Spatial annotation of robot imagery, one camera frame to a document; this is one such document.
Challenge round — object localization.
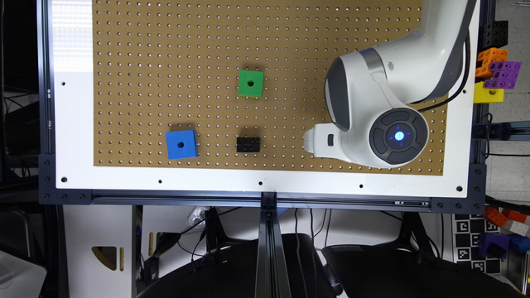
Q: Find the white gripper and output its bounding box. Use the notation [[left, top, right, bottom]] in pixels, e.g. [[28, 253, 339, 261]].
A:
[[304, 123, 350, 160]]

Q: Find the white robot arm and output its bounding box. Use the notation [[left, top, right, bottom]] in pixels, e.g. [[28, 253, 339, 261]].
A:
[[303, 0, 475, 168]]

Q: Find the green cube block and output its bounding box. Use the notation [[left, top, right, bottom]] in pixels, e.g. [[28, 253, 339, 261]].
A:
[[238, 70, 264, 98]]

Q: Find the blue cube block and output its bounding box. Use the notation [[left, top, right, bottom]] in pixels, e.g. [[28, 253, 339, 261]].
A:
[[166, 130, 199, 160]]

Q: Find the yellow block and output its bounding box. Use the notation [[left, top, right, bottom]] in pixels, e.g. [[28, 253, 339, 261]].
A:
[[474, 82, 504, 103]]

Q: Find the red orange block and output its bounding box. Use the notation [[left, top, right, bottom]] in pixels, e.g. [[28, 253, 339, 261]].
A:
[[483, 206, 508, 228]]

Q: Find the dark purple block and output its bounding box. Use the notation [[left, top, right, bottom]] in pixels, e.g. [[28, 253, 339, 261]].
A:
[[479, 233, 510, 259]]

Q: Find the black office chair right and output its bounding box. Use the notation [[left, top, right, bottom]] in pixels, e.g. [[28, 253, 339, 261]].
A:
[[322, 213, 524, 298]]

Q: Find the black office chair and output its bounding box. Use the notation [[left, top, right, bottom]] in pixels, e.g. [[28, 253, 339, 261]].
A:
[[322, 213, 524, 298], [139, 209, 335, 298]]

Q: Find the brown pegboard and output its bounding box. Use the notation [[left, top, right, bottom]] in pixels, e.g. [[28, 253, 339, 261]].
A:
[[93, 0, 423, 173]]

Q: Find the black office chair left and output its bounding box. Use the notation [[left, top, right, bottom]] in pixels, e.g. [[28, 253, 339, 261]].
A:
[[139, 209, 335, 298]]

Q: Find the fiducial marker board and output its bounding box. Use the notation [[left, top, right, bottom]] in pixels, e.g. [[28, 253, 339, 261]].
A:
[[451, 214, 502, 274]]

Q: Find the aluminium frame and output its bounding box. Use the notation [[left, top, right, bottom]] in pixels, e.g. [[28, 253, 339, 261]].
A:
[[37, 1, 488, 297]]

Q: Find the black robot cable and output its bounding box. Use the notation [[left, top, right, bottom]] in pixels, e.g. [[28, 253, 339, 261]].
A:
[[416, 32, 472, 114]]

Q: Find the black block on frame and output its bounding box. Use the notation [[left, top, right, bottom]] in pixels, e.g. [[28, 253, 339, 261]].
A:
[[478, 21, 508, 52]]

